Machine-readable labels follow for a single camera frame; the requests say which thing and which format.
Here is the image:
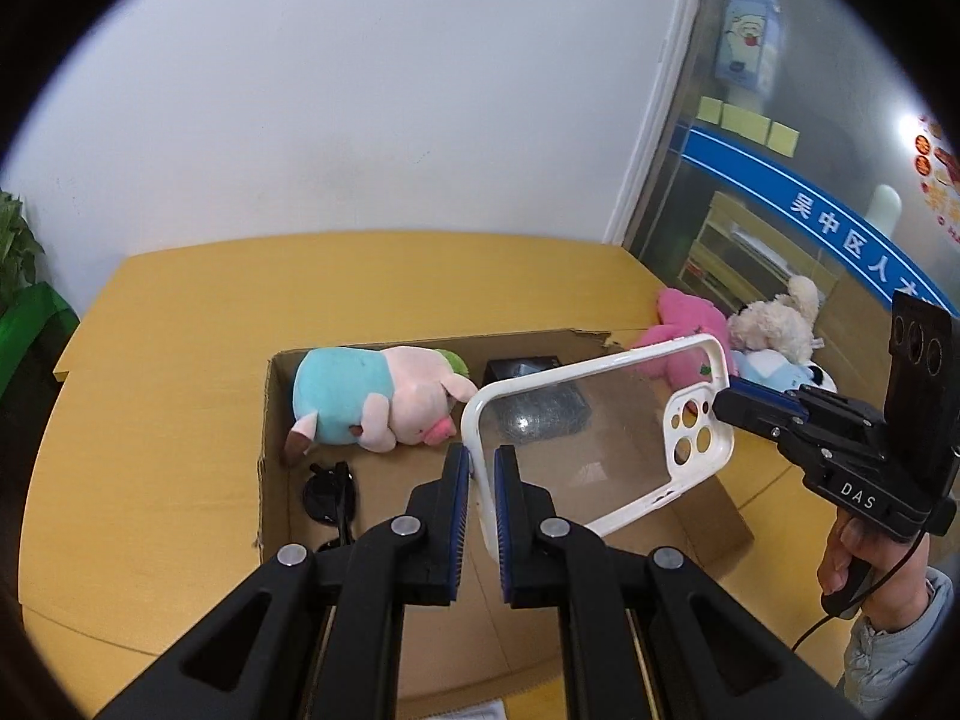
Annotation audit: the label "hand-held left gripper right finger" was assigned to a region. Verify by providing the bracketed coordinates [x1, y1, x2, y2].
[491, 444, 871, 720]

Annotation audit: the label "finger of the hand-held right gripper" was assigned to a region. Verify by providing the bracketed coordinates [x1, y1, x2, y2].
[712, 388, 807, 458]
[726, 377, 811, 417]

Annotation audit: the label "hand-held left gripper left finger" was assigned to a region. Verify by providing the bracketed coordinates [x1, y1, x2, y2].
[97, 442, 472, 720]

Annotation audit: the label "brown cardboard box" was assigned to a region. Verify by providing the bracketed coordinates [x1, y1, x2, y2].
[251, 326, 757, 720]

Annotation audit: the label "white clear phone case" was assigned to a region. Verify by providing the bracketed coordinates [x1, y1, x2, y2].
[459, 333, 734, 557]

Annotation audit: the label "person's right forearm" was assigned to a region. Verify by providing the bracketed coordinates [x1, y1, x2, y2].
[841, 568, 957, 710]

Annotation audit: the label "wooden desktop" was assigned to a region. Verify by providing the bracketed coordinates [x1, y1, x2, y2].
[21, 229, 852, 720]

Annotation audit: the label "person's right hand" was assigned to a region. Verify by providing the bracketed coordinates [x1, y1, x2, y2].
[816, 514, 931, 635]

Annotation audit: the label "light blue plush toy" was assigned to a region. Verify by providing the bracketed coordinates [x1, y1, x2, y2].
[731, 349, 811, 391]

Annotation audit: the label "cream rabbit plush toy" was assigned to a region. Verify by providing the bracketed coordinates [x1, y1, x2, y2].
[726, 275, 822, 362]

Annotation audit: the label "black shiny packet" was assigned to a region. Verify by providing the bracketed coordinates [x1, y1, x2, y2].
[495, 382, 593, 440]

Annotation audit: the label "pink bear plush toy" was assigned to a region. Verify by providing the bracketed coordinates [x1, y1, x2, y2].
[628, 286, 732, 387]

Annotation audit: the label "black sunglasses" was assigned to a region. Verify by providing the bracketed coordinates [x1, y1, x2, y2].
[302, 461, 357, 552]

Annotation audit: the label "small black box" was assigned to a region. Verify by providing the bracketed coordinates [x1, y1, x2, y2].
[482, 352, 563, 385]

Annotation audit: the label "wooden shelf behind glass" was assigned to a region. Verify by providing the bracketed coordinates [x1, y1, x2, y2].
[679, 191, 841, 316]

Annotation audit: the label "pig plush toy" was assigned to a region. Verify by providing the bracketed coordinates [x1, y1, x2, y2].
[283, 345, 479, 460]

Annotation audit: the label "white paper label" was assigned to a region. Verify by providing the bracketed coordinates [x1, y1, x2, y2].
[427, 701, 511, 720]

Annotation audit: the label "blue banner strip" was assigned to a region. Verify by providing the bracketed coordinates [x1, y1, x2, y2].
[679, 124, 960, 316]

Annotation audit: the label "red window stickers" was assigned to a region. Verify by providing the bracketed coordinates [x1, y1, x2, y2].
[911, 114, 960, 241]

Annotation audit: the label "cartoon poster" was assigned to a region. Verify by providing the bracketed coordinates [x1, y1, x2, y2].
[711, 0, 785, 95]

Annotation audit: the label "green plastic object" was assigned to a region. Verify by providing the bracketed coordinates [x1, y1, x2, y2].
[0, 281, 81, 406]

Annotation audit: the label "green leafy plant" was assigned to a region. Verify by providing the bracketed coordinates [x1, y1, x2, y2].
[0, 190, 46, 308]

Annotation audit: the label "black cable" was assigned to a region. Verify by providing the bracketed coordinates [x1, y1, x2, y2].
[791, 532, 927, 653]

